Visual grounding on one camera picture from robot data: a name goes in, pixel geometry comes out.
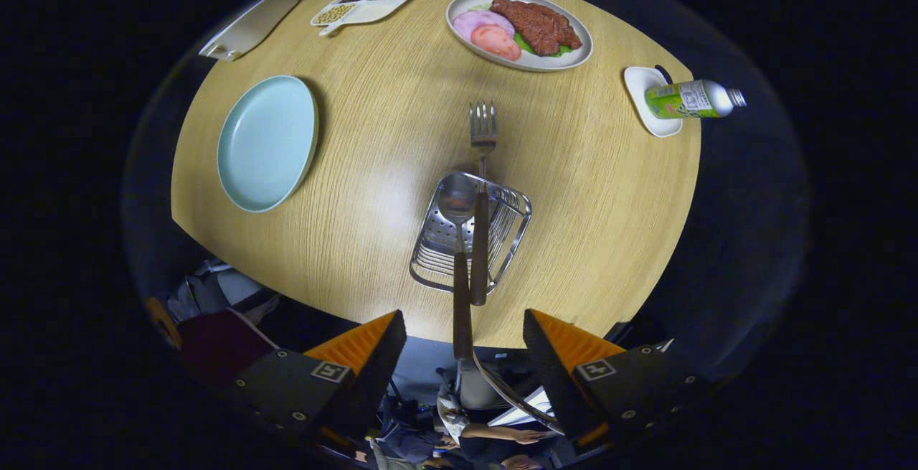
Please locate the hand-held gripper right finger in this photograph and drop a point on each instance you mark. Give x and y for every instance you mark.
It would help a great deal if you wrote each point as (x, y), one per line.
(549, 373)

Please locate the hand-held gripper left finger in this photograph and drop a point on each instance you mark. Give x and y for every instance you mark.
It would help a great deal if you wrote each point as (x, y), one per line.
(373, 377)

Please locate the dark red cloth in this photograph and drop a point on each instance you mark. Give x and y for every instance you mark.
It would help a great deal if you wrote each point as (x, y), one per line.
(222, 344)

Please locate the grey chair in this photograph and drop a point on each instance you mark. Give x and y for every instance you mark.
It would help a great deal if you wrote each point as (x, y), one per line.
(229, 290)

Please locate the orange object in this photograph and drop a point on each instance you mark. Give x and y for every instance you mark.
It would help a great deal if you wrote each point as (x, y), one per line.
(163, 323)

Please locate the light blue round plate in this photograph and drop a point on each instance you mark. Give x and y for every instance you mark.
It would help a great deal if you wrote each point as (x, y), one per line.
(267, 143)

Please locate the white square coaster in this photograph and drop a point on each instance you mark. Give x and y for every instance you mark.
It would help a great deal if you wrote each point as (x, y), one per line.
(638, 82)

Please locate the green label metal bottle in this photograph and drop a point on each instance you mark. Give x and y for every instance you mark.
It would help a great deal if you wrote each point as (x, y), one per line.
(688, 99)

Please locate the white oval food plate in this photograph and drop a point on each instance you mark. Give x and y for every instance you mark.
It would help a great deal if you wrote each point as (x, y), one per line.
(559, 59)

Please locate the green lettuce leaf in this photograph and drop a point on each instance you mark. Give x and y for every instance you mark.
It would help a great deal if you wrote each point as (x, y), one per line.
(527, 46)

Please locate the red tomato slice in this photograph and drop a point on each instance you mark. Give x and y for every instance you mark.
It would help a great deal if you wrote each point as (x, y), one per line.
(496, 43)

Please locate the brown meat steak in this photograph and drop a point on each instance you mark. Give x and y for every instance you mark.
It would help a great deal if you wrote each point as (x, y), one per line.
(538, 24)

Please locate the pale pink ham slice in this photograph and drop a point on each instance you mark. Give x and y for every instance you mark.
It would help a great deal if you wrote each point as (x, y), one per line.
(473, 21)

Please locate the white divided tray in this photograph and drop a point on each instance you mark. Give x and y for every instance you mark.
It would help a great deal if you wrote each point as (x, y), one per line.
(373, 12)

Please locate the yellow beans portion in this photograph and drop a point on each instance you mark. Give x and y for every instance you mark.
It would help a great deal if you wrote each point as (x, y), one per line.
(335, 13)

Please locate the white toaster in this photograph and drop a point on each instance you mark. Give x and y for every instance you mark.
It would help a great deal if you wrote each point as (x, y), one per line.
(251, 25)

